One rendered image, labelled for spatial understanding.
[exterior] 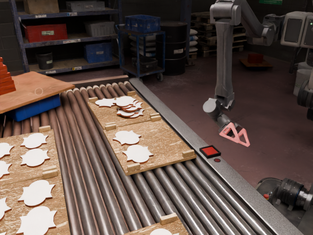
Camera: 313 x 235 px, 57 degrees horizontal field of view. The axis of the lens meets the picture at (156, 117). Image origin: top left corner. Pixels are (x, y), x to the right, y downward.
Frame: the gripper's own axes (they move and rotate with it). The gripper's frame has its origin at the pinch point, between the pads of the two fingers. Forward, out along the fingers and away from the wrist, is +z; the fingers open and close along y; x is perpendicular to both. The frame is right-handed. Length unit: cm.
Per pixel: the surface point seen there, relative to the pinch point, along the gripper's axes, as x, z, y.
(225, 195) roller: -19.3, 10.7, 0.7
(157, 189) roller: -35.2, -4.6, 17.0
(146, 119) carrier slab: -34, -56, -10
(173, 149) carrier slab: -27.2, -23.0, -1.6
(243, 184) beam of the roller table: -13.3, 9.8, -8.0
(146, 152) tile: -34.6, -26.0, 9.7
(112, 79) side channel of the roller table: -47, -127, -29
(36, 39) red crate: -154, -428, -87
